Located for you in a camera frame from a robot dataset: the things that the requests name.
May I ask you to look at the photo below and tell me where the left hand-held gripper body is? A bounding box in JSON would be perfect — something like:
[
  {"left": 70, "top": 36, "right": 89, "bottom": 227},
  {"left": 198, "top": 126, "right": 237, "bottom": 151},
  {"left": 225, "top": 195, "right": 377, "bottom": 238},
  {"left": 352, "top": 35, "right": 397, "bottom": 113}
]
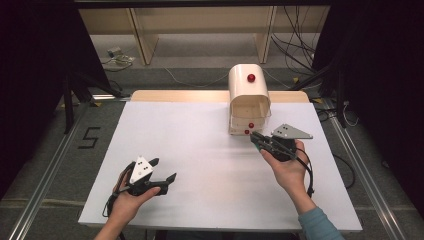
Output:
[{"left": 124, "top": 155, "right": 168, "bottom": 197}]

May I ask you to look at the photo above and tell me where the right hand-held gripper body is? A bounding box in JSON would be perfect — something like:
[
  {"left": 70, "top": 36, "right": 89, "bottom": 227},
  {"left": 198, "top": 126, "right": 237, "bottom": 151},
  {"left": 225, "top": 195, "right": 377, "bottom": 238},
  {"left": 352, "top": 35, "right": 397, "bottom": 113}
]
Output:
[{"left": 264, "top": 123, "right": 314, "bottom": 163}]

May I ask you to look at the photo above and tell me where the cream drawer with red knob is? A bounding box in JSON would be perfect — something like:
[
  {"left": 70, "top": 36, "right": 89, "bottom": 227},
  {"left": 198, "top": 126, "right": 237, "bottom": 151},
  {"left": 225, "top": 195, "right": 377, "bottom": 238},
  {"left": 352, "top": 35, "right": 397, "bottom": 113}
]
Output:
[
  {"left": 228, "top": 127, "right": 255, "bottom": 136},
  {"left": 229, "top": 106, "right": 272, "bottom": 132}
]

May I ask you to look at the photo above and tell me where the cream drawer cabinet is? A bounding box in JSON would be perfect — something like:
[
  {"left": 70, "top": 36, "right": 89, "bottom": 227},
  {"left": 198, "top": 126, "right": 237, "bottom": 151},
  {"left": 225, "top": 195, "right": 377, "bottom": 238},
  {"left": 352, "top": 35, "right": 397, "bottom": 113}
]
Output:
[{"left": 227, "top": 63, "right": 272, "bottom": 136}]

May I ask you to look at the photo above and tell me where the person's right hand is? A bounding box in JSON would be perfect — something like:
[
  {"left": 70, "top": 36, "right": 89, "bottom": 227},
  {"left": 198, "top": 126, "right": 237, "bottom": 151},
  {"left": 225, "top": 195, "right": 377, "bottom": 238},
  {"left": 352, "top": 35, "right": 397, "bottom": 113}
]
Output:
[{"left": 259, "top": 139, "right": 311, "bottom": 202}]

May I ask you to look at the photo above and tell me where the person's left hand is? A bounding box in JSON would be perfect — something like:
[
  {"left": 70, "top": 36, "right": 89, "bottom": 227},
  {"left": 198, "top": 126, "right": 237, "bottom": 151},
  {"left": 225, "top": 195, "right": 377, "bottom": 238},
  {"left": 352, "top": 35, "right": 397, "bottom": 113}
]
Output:
[{"left": 105, "top": 162, "right": 162, "bottom": 231}]

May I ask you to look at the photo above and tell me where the black metal stand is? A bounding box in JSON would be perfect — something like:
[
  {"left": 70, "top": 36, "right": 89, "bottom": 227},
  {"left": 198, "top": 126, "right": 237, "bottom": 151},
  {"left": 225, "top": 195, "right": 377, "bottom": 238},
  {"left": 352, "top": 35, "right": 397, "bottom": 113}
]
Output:
[
  {"left": 62, "top": 69, "right": 125, "bottom": 135},
  {"left": 289, "top": 63, "right": 348, "bottom": 129}
]

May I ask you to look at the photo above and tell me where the wooden table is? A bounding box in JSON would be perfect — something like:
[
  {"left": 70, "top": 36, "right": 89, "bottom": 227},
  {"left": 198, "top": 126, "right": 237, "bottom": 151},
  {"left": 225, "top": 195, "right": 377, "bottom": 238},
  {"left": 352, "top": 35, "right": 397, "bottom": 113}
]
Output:
[{"left": 130, "top": 89, "right": 310, "bottom": 104}]

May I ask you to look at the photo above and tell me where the black curtain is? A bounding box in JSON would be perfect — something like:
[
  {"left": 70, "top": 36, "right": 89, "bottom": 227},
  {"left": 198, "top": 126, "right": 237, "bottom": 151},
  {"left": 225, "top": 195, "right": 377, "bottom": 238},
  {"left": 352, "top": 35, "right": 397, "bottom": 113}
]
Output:
[
  {"left": 312, "top": 0, "right": 424, "bottom": 219},
  {"left": 0, "top": 0, "right": 112, "bottom": 198}
]

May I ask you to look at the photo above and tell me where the light wooden desk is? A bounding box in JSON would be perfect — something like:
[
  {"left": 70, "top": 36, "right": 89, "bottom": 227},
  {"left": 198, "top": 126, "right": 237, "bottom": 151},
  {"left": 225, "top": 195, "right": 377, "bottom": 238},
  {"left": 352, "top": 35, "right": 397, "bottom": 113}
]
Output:
[{"left": 78, "top": 5, "right": 331, "bottom": 66}]

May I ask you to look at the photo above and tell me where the right hand-held gripper cable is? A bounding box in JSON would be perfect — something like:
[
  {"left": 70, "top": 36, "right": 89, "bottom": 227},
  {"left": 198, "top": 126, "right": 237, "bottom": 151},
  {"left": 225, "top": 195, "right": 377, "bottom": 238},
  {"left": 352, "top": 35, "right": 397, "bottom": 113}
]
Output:
[{"left": 294, "top": 148, "right": 316, "bottom": 198}]

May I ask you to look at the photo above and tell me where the hand-held gripper cable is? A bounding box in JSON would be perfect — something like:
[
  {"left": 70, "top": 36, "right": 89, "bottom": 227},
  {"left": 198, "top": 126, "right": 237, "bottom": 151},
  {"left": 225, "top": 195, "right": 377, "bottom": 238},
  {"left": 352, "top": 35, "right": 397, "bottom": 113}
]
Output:
[
  {"left": 100, "top": 187, "right": 130, "bottom": 219},
  {"left": 294, "top": 148, "right": 316, "bottom": 198}
]

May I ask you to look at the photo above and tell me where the left hand-held gripper cable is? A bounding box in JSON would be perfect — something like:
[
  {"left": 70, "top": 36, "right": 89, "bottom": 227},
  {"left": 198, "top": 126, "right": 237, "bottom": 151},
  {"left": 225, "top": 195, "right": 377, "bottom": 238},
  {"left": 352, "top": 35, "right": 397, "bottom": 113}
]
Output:
[{"left": 100, "top": 187, "right": 130, "bottom": 219}]

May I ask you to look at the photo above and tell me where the black floor cable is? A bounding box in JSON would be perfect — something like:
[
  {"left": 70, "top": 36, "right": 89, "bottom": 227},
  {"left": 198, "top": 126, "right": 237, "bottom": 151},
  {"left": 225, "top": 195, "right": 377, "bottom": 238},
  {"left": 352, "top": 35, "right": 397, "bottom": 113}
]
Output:
[{"left": 333, "top": 153, "right": 356, "bottom": 190}]

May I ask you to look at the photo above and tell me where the aluminium rail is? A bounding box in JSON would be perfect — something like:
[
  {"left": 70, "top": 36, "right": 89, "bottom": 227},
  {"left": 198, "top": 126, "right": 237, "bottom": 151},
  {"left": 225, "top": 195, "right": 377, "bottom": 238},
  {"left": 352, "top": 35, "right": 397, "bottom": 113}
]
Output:
[
  {"left": 328, "top": 99, "right": 407, "bottom": 240},
  {"left": 8, "top": 101, "right": 92, "bottom": 240}
]

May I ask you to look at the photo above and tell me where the long white cable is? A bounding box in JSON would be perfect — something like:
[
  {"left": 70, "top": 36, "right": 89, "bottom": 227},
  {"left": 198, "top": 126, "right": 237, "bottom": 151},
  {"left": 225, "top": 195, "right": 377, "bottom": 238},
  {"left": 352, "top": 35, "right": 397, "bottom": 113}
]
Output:
[{"left": 155, "top": 62, "right": 231, "bottom": 89}]

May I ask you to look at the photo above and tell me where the coiled white cable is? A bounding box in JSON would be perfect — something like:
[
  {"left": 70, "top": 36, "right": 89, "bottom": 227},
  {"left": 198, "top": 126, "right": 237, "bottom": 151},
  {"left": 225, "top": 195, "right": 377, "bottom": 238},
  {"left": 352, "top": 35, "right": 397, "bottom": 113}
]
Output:
[{"left": 101, "top": 54, "right": 136, "bottom": 73}]

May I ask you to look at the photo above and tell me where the bundle of black cables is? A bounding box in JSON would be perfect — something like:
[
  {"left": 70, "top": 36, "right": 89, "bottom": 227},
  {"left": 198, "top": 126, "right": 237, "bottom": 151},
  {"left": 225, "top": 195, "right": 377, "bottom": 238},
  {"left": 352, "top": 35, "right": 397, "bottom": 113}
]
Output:
[{"left": 270, "top": 5, "right": 317, "bottom": 75}]

